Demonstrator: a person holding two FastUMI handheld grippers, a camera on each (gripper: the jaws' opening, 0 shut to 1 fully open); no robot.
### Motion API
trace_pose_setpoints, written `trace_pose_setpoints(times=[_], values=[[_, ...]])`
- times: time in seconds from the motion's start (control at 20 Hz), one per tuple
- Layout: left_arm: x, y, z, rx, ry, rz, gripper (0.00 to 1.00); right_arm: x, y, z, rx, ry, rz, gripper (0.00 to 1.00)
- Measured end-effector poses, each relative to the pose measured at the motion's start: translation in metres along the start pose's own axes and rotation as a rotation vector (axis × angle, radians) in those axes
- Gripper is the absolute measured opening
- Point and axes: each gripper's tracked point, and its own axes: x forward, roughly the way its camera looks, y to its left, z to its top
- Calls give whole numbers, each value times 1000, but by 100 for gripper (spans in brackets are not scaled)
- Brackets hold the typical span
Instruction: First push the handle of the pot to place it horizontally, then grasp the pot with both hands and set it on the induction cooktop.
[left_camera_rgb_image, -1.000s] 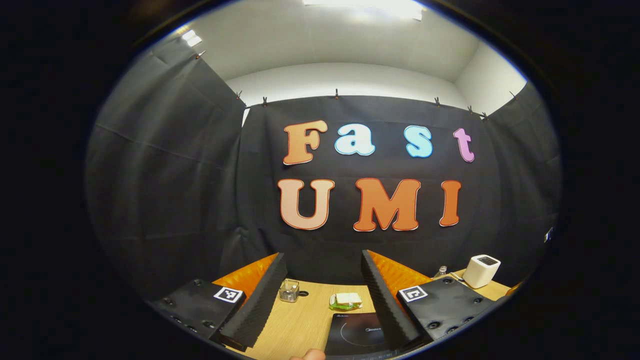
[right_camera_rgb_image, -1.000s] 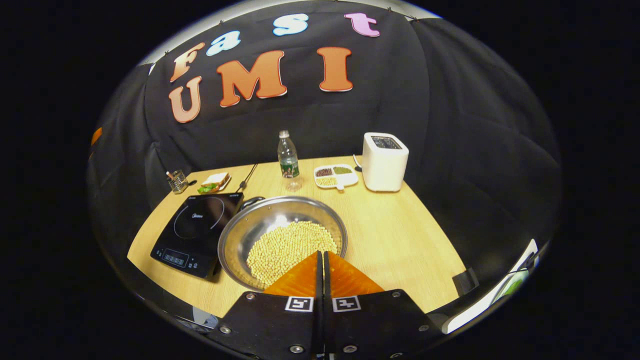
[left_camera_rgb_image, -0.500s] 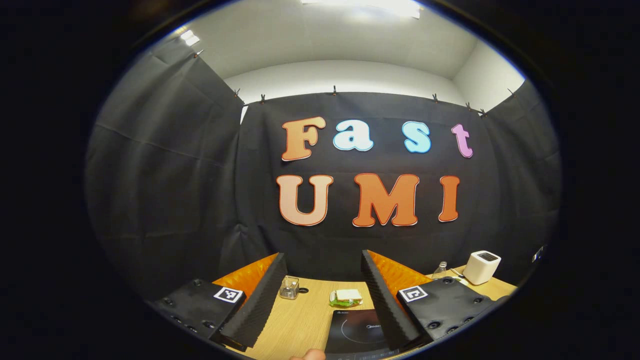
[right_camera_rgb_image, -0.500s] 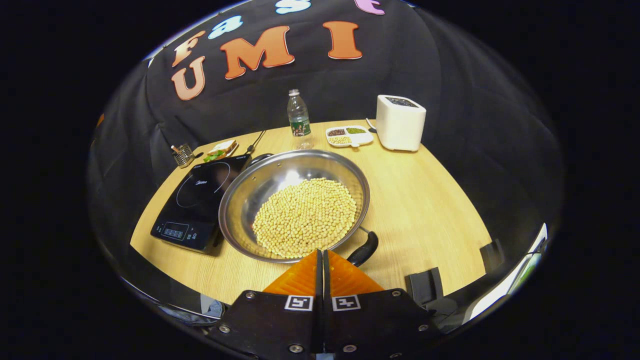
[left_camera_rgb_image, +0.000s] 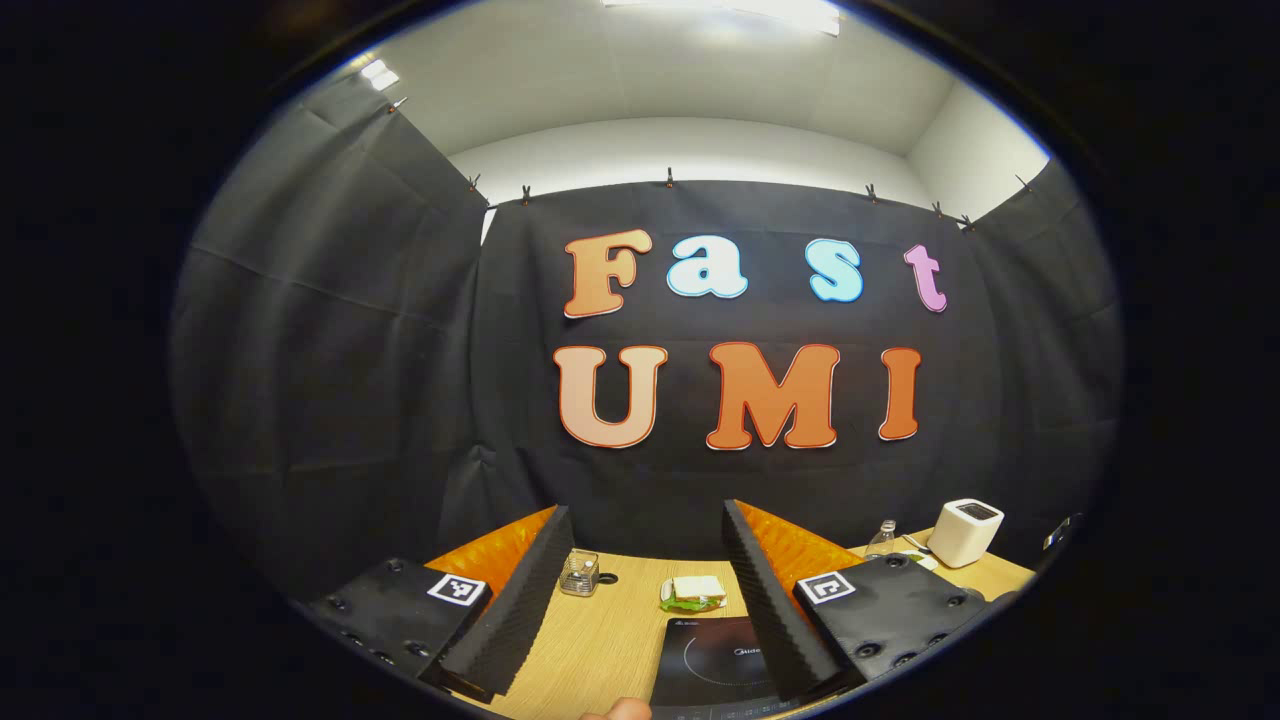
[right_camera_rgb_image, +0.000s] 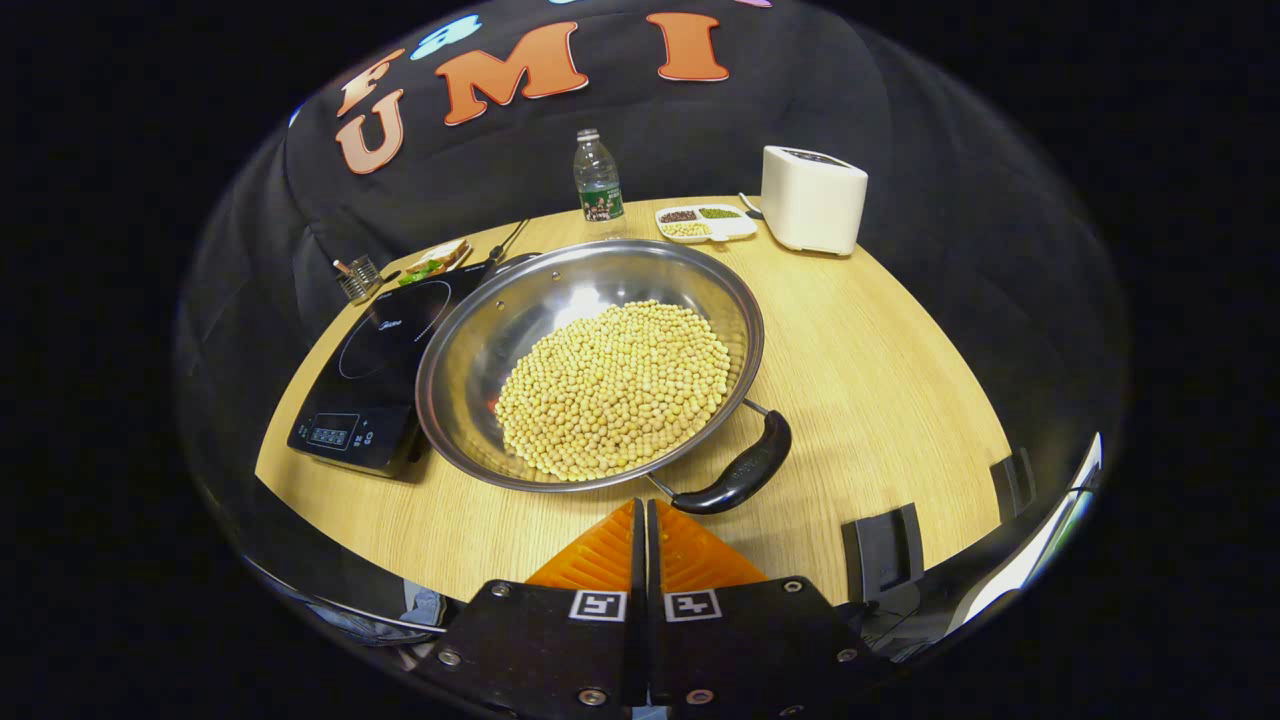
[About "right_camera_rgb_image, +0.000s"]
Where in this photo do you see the person's jeans leg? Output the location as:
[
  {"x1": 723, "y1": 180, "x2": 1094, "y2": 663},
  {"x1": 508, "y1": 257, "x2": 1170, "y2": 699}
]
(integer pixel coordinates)
[{"x1": 400, "y1": 585, "x2": 448, "y2": 631}]

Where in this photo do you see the black induction cooktop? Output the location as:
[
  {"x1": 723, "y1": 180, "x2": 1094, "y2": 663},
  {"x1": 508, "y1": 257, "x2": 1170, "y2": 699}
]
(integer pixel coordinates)
[{"x1": 287, "y1": 262, "x2": 501, "y2": 481}]

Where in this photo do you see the pile of yellow soybeans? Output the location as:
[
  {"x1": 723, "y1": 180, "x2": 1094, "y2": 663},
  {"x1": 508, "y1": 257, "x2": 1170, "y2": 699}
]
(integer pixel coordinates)
[{"x1": 494, "y1": 299, "x2": 732, "y2": 483}]

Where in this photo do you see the small metal wire holder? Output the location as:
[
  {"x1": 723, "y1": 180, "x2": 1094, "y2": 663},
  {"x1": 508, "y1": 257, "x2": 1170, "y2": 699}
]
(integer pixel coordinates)
[{"x1": 333, "y1": 254, "x2": 386, "y2": 305}]

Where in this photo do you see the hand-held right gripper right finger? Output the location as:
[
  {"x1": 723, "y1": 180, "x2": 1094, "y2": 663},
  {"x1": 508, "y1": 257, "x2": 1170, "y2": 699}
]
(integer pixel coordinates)
[{"x1": 645, "y1": 498, "x2": 886, "y2": 716}]

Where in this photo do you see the black cooktop power cable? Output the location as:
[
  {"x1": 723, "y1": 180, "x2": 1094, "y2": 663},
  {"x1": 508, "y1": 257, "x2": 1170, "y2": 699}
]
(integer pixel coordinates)
[{"x1": 485, "y1": 218, "x2": 531, "y2": 266}]

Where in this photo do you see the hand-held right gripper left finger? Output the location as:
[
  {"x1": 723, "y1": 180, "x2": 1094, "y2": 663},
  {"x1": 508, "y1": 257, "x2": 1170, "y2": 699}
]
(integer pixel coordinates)
[{"x1": 415, "y1": 498, "x2": 649, "y2": 716}]

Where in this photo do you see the clear plastic water bottle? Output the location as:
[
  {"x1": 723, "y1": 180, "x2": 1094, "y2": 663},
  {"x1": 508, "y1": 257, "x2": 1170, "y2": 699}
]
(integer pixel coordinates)
[{"x1": 573, "y1": 128, "x2": 626, "y2": 241}]

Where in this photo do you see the white toaster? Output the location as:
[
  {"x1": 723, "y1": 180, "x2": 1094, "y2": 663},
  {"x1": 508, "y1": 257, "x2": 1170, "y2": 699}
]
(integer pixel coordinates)
[{"x1": 760, "y1": 145, "x2": 869, "y2": 257}]

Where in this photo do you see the stainless steel pot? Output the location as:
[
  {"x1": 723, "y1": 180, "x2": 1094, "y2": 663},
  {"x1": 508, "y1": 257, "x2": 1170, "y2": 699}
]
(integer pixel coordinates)
[{"x1": 415, "y1": 238, "x2": 793, "y2": 516}]

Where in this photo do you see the black chair back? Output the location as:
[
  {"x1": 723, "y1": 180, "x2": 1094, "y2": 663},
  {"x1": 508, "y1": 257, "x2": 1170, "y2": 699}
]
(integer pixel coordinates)
[
  {"x1": 842, "y1": 503, "x2": 926, "y2": 601},
  {"x1": 990, "y1": 448, "x2": 1038, "y2": 523}
]

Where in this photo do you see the sandwich on plate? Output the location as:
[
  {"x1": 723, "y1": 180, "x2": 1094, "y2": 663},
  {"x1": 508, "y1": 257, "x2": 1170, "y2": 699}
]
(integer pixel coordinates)
[{"x1": 398, "y1": 238, "x2": 473, "y2": 289}]

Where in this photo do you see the white divided bean dish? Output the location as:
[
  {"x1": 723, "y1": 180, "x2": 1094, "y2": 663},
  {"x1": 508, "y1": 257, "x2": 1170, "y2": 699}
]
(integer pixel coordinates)
[{"x1": 655, "y1": 204, "x2": 759, "y2": 244}]

